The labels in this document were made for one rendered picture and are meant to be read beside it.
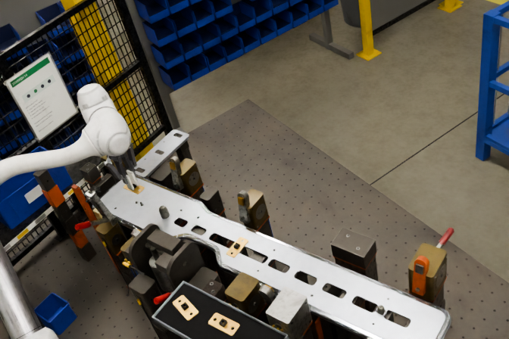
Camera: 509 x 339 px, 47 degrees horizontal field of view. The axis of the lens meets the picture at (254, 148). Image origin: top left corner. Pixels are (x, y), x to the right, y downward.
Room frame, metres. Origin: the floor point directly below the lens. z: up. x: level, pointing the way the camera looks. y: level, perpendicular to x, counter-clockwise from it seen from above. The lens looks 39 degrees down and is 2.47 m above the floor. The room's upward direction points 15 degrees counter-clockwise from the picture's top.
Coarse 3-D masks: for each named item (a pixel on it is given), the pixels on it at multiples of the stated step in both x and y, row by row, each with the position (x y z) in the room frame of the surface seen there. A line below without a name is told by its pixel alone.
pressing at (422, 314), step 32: (128, 192) 1.75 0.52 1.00; (160, 192) 1.70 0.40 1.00; (128, 224) 1.57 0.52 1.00; (160, 224) 1.53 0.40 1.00; (192, 224) 1.49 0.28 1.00; (224, 224) 1.45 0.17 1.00; (224, 256) 1.31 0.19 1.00; (288, 256) 1.24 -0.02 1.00; (320, 288) 1.08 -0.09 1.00; (352, 288) 1.05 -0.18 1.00; (384, 288) 1.03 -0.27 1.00; (352, 320) 0.95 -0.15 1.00; (384, 320) 0.92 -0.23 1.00; (416, 320) 0.90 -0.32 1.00; (448, 320) 0.88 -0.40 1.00
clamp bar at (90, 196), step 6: (96, 186) 1.57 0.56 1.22; (90, 192) 1.56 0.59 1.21; (96, 192) 1.56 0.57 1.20; (90, 198) 1.53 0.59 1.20; (96, 198) 1.53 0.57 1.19; (96, 204) 1.53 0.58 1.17; (102, 204) 1.54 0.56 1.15; (102, 210) 1.53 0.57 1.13; (108, 210) 1.55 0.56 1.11; (108, 216) 1.54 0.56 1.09
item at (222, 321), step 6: (216, 318) 0.96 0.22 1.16; (222, 318) 0.95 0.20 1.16; (210, 324) 0.94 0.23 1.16; (216, 324) 0.94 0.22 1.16; (222, 324) 0.93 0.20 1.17; (228, 324) 0.93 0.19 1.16; (234, 324) 0.92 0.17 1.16; (222, 330) 0.91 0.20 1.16; (228, 330) 0.91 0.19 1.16; (234, 330) 0.90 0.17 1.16
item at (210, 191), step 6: (210, 186) 1.68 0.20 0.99; (204, 192) 1.65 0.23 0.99; (210, 192) 1.64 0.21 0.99; (216, 192) 1.63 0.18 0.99; (204, 198) 1.62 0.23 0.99; (210, 198) 1.61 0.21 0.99; (216, 198) 1.63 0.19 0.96; (210, 204) 1.60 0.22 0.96; (216, 204) 1.62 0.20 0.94; (222, 204) 1.64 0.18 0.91; (210, 210) 1.60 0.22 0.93; (216, 210) 1.61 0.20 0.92; (222, 210) 1.63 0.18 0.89; (222, 240) 1.61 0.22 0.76; (228, 240) 1.62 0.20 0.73; (228, 246) 1.61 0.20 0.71
